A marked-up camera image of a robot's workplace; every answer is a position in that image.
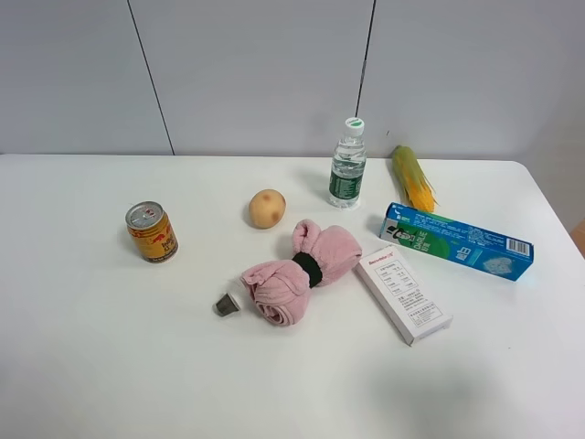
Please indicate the pink towel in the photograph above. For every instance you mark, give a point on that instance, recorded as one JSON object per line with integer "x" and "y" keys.
{"x": 281, "y": 290}

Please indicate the grey coffee capsule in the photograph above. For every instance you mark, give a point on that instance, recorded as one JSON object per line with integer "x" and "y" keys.
{"x": 229, "y": 303}

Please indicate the potato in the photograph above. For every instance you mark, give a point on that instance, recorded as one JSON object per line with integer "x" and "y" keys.
{"x": 267, "y": 208}

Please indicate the clear water bottle green label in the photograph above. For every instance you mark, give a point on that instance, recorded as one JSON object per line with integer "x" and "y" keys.
{"x": 348, "y": 165}

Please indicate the corn cob with husk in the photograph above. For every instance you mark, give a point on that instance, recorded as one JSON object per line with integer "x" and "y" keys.
{"x": 415, "y": 186}

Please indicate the gold energy drink can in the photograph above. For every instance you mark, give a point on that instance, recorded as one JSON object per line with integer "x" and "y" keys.
{"x": 151, "y": 230}

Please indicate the white cardboard box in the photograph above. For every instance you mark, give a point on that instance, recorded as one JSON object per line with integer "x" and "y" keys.
{"x": 402, "y": 295}

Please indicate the blue green toothpaste box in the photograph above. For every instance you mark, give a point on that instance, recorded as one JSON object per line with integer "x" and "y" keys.
{"x": 483, "y": 250}

